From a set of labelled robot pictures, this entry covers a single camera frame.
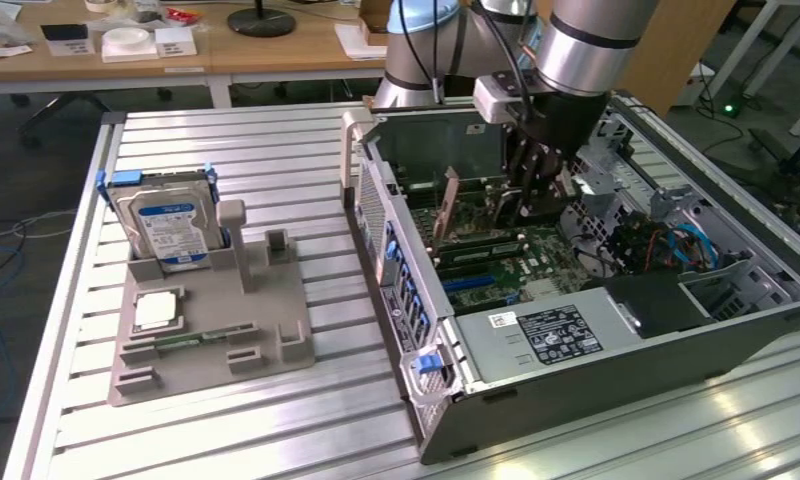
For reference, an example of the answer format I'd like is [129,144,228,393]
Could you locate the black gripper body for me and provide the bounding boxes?
[516,91,610,157]

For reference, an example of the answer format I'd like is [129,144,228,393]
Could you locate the graphics card with metal bracket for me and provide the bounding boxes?
[431,164,570,251]

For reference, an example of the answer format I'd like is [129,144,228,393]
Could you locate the metal disk bay cage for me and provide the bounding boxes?
[557,143,650,274]

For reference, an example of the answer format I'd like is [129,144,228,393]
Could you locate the installed RAM sticks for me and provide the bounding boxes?
[431,241,527,265]

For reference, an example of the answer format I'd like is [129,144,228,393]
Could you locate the green motherboard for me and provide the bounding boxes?
[399,172,616,314]

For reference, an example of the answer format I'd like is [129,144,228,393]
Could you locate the wooden cabinet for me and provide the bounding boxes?
[612,0,739,115]

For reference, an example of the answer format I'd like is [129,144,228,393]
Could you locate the blue expansion slot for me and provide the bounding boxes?
[440,274,497,294]

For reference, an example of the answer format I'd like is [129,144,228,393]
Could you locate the grey power supply unit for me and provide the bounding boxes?
[452,287,643,387]

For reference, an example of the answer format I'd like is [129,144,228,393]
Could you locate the white paper stack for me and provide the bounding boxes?
[333,22,389,62]

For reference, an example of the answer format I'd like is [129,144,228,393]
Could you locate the brown cardboard box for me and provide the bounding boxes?
[359,0,393,35]

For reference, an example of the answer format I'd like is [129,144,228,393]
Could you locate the open grey PC case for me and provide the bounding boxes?
[339,89,800,466]

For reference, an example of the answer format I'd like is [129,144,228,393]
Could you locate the black round lamp base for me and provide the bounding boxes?
[227,0,297,39]

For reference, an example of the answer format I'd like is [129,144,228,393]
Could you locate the grey parts rack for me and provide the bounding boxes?
[108,198,317,407]

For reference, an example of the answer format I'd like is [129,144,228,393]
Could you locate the hard disk in blue carrier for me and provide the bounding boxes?
[96,164,233,274]

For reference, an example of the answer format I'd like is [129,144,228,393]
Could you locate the plain white box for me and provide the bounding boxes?
[153,26,197,59]

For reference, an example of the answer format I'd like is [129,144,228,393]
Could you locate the green RAM stick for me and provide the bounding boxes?
[151,331,233,352]

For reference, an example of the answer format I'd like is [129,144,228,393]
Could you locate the silver CPU chip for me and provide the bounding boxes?
[133,293,181,332]

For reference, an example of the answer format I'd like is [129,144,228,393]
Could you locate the white box with round bowl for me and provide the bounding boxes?
[100,26,160,64]

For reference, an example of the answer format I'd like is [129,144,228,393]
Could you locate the black office chair base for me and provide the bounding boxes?
[10,85,176,149]

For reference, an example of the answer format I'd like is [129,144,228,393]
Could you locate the white box with black label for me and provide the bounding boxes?
[40,23,97,57]

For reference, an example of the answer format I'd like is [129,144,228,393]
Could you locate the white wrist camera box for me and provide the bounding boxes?
[472,72,537,123]

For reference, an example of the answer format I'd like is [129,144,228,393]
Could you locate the orange wire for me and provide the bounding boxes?
[642,230,670,272]

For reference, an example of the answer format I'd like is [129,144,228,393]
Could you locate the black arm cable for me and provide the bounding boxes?
[396,0,539,126]

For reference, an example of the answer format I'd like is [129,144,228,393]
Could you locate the blue data wire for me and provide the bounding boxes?
[666,223,723,272]

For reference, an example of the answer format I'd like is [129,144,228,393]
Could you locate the white floor cable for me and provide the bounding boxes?
[0,208,76,240]

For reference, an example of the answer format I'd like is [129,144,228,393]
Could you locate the blue floor cable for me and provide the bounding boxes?
[0,234,32,436]

